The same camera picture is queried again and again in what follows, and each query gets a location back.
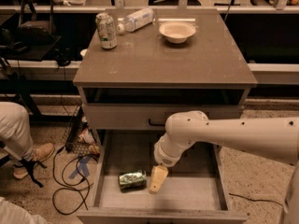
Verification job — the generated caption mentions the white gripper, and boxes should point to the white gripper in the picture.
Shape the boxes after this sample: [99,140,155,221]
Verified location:
[149,133,187,194]

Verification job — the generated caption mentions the green can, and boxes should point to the green can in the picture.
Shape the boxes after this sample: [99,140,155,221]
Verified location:
[119,170,147,189]

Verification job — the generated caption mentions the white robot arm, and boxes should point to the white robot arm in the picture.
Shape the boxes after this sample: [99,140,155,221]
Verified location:
[149,111,299,224]

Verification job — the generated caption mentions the open grey drawer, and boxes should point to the open grey drawer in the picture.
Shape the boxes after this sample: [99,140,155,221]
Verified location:
[78,131,246,224]

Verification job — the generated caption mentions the grey drawer cabinet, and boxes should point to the grey drawer cabinet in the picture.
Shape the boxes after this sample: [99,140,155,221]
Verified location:
[72,7,259,224]

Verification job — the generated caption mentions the upright white soda can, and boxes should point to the upright white soda can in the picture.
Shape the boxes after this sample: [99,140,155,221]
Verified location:
[95,12,117,49]

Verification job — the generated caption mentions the tan shoe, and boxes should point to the tan shoe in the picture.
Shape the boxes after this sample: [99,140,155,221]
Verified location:
[13,143,55,179]

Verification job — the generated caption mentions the white paper bowl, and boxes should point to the white paper bowl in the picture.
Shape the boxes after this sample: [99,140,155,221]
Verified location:
[159,21,196,44]

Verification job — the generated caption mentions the person leg beige trousers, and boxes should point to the person leg beige trousers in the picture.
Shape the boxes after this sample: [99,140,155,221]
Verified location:
[0,102,33,161]

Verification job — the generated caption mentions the clear plastic water bottle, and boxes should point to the clear plastic water bottle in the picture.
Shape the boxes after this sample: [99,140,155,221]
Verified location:
[117,8,154,35]

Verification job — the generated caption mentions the black bag on shelf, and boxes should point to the black bag on shelf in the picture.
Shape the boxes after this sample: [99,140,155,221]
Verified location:
[14,0,57,46]

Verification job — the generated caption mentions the closed drawer with black handle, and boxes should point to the closed drawer with black handle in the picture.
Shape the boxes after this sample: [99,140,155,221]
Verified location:
[82,104,244,130]

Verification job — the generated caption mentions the wire basket with items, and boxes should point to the wire basket with items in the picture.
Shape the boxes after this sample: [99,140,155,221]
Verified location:
[63,108,100,156]

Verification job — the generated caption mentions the black floor cable left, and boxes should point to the black floor cable left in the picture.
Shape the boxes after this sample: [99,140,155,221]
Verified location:
[51,147,100,217]

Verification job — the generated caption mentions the black floor cable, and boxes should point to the black floor cable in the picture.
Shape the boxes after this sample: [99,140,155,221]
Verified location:
[229,192,285,207]
[51,147,100,217]

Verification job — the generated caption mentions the black floor cable right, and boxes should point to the black floor cable right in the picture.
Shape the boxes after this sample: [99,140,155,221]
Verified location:
[229,192,285,207]

